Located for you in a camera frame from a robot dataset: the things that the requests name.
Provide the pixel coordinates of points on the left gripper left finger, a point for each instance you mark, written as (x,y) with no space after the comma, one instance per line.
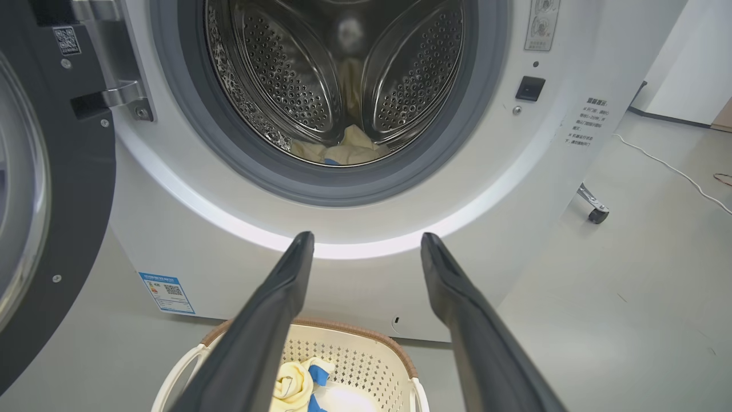
(251,355)

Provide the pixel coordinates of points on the white QR code sticker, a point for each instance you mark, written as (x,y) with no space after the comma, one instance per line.
(67,40)

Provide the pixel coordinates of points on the grey warning sticker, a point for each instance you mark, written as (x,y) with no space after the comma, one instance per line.
(542,26)

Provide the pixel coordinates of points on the cream basket brown rim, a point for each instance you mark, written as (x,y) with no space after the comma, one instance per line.
(354,355)

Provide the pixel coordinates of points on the blue energy label sticker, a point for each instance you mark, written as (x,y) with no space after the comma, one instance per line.
(166,292)

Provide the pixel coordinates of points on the brown cardboard box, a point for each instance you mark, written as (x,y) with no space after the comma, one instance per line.
(725,117)

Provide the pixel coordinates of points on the metal door hinge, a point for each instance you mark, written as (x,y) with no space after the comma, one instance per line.
(117,63)

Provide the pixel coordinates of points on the steel washing drum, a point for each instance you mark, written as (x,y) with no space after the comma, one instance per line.
(286,74)

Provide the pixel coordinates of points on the black door lock socket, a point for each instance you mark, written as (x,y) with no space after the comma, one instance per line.
(530,88)

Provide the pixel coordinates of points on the grey rubber door seal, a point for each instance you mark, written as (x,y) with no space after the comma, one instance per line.
(343,186)

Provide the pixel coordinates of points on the black round washer door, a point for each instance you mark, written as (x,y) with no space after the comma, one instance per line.
(74,200)

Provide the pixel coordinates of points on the yellow garment blue trim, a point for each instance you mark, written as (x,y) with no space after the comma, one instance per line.
(289,383)
(354,147)

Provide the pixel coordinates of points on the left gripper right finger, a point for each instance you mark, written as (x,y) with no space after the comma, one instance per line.
(489,355)

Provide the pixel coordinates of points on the white front-load washing machine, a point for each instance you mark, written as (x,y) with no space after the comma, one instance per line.
(514,200)

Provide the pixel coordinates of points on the white rolling partition board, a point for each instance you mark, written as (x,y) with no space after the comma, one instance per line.
(597,214)

